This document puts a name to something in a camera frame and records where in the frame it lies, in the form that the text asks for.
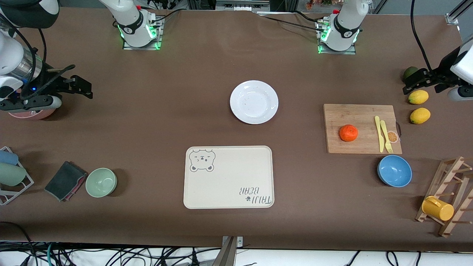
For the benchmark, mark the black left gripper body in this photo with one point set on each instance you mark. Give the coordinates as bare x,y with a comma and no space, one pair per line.
441,74

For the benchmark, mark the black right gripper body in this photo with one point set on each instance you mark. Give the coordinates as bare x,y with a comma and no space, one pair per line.
45,80

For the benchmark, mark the orange fruit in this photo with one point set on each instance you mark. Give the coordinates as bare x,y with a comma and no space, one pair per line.
349,133

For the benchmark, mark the white round plate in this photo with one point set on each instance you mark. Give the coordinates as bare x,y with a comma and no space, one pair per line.
254,102

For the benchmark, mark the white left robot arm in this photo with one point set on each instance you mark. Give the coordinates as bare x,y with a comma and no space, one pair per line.
345,26

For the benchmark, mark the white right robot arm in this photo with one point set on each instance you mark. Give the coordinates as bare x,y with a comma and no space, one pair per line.
131,22

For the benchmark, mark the yellow lemon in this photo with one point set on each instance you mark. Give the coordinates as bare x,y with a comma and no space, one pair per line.
418,97
420,115

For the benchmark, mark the dark green avocado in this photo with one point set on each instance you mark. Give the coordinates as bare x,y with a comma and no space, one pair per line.
409,72

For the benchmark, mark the pink bowl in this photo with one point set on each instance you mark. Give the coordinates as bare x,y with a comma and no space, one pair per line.
33,115

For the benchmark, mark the dried orange slice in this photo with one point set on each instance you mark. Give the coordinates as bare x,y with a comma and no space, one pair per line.
393,137

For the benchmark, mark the yellow plastic fork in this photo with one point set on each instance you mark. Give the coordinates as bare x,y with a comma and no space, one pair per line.
385,135

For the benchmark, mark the yellow plastic knife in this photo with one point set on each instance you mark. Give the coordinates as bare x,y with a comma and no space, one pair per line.
379,133

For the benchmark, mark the wooden cutting board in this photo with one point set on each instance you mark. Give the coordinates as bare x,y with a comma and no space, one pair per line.
351,114

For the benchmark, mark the blue cup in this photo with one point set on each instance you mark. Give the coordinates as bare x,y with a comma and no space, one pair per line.
8,157

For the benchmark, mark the blue bowl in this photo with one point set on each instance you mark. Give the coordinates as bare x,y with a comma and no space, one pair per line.
394,171

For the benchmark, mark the dark grey folded cloth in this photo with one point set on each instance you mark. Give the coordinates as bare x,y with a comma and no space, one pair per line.
63,180

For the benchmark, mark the light green bowl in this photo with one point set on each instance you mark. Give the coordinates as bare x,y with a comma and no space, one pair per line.
101,182

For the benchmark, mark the wooden mug rack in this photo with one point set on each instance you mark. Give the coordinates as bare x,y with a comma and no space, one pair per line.
451,173

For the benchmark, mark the pink folded cloth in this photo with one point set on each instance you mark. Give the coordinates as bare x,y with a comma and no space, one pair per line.
78,187

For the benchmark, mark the pale green cup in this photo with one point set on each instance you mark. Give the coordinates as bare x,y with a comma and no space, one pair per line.
11,174

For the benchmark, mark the yellow mug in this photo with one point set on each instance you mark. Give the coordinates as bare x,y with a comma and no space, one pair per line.
438,208

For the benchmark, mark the cream bear print tray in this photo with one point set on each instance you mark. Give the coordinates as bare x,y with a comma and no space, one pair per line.
229,177

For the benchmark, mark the aluminium table rail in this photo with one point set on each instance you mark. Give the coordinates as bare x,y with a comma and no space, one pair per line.
456,13

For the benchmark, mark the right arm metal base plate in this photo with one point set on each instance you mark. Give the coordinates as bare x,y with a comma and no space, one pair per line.
142,48

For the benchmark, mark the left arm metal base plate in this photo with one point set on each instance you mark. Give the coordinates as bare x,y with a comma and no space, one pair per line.
336,53

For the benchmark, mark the metal frame structure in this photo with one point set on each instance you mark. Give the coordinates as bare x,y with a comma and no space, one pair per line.
240,4

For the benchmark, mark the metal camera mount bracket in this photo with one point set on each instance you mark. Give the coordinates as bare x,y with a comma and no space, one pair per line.
230,251

